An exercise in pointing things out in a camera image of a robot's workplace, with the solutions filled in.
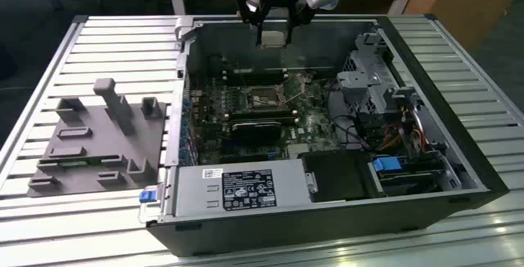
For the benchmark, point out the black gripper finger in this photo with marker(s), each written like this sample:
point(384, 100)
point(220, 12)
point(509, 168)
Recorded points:
point(300, 13)
point(249, 9)

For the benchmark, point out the silver square CPU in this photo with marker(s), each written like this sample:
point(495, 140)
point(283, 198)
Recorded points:
point(272, 40)

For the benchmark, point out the CPU socket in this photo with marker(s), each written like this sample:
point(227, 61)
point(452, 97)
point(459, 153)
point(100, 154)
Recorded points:
point(261, 99)

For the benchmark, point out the black drive bay cover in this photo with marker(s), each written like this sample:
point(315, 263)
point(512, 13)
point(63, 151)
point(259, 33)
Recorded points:
point(335, 175)

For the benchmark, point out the grey metal drive cage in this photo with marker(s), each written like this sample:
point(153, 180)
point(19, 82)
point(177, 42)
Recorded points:
point(364, 83)

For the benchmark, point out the green motherboard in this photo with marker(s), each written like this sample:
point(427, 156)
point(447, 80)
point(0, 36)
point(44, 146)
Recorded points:
point(315, 116)

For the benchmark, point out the black RAM slots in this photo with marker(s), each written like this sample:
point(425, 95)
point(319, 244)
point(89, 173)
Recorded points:
point(261, 115)

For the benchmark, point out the black graphics card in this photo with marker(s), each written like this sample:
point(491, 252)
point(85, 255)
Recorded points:
point(256, 132)

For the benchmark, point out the brown wooden cabinet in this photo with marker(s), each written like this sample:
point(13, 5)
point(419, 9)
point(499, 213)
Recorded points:
point(479, 3)

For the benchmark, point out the small silver heatsink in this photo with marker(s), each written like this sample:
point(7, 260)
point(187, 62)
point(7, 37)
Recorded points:
point(299, 151)

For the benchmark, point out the blue disk carrier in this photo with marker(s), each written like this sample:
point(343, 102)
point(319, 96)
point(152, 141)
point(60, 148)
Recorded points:
point(388, 164)

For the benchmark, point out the grey plastic parts rack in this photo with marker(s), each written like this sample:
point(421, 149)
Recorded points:
point(101, 144)

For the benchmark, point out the silver power supply with label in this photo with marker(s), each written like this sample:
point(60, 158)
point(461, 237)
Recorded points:
point(192, 193)

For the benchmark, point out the blue case latch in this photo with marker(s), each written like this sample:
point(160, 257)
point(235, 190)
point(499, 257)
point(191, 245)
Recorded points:
point(148, 196)

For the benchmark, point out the black open PC case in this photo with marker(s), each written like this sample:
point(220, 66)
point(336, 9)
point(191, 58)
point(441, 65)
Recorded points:
point(287, 230)

